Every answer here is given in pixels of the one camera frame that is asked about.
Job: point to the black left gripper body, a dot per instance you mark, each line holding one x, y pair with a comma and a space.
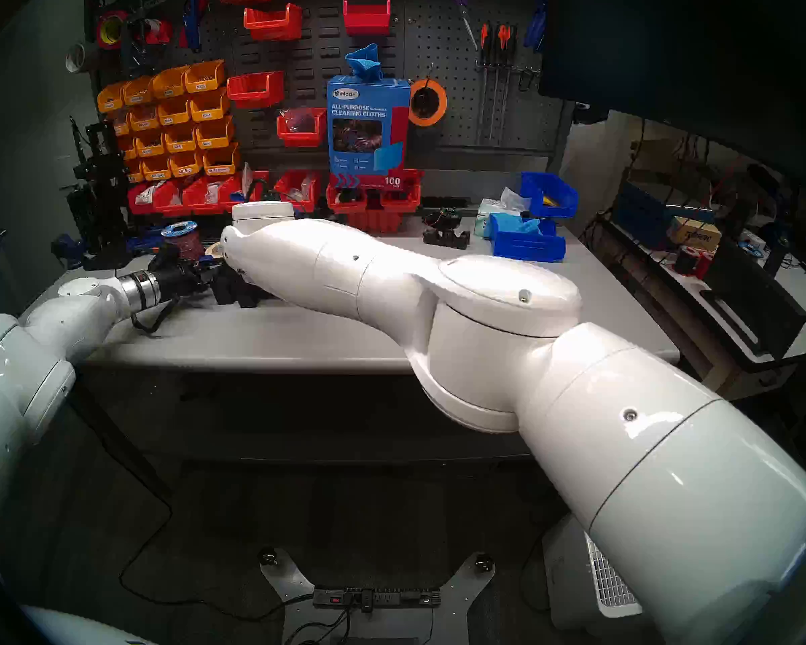
174, 281

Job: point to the black 3D printed piece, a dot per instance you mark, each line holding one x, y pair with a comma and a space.
252, 294
225, 287

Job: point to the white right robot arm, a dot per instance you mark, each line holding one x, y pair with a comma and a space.
477, 328

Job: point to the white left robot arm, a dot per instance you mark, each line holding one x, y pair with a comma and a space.
20, 355

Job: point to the blue clamp on bench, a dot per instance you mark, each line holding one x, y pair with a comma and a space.
144, 237

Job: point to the black hanging clamp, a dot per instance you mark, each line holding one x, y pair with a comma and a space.
134, 46

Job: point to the small black printed part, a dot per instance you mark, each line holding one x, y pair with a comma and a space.
446, 239

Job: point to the blue spring clamp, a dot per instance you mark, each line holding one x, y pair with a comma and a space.
534, 25
543, 12

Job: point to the beige masking tape roll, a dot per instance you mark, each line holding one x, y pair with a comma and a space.
211, 250

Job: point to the yellow storage bin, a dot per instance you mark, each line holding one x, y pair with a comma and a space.
169, 84
144, 119
121, 123
156, 169
138, 93
215, 134
209, 106
111, 99
187, 165
221, 161
205, 78
129, 146
151, 144
174, 113
136, 172
181, 140

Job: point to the blue bench vise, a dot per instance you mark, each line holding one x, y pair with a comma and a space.
69, 247

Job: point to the black equipment stand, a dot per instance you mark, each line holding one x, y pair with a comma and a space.
97, 200

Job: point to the upturned red bin stack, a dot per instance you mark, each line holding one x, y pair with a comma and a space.
375, 222

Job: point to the blue cleaning cloths box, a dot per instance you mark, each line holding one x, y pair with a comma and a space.
369, 133

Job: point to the red white hanging item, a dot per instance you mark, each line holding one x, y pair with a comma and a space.
156, 31

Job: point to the dark louvered bin panel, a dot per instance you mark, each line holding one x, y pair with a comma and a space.
322, 52

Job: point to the small green circuit board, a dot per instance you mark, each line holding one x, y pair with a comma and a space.
451, 213

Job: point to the blue hanging hand tool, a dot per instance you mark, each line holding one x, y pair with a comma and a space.
191, 19

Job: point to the red and yellow tape roll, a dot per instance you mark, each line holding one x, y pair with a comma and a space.
111, 31

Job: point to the blue cloth in box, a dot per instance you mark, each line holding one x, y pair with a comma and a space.
364, 62

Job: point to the black caster knob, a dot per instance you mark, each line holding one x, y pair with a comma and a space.
267, 555
483, 562

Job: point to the green tissue box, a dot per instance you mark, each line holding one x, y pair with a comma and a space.
487, 213

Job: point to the orange tape reel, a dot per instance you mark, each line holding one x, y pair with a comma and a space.
443, 103

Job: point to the blue cloth in bin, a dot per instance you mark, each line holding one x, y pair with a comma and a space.
520, 226

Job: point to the blue storage bin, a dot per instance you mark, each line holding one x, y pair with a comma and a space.
536, 187
527, 247

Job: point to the grey perforated pegboard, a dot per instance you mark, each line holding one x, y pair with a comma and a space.
436, 39

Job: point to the yellow item in bin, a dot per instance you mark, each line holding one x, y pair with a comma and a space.
552, 199

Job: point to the black power strip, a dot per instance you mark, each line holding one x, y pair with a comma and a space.
376, 596

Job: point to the orange black screwdriver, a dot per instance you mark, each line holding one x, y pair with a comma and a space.
502, 39
512, 42
485, 39

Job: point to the metal peg hook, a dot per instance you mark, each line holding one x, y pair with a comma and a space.
527, 79

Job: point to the dark blue equipment box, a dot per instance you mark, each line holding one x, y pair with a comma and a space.
645, 207

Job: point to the small cardboard box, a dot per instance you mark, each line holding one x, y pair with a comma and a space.
695, 232

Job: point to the white air purifier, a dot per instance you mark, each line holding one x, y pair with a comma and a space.
604, 583

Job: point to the large black monitor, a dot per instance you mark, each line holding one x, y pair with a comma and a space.
678, 46

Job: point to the black tilted screen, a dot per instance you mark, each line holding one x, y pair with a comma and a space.
752, 294

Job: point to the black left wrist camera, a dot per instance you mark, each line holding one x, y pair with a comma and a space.
166, 255

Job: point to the grey duct tape roll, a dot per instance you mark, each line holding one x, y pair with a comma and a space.
88, 54

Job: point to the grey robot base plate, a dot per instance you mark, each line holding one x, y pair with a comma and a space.
410, 627

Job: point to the black monitor mount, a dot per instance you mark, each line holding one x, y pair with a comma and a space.
588, 113

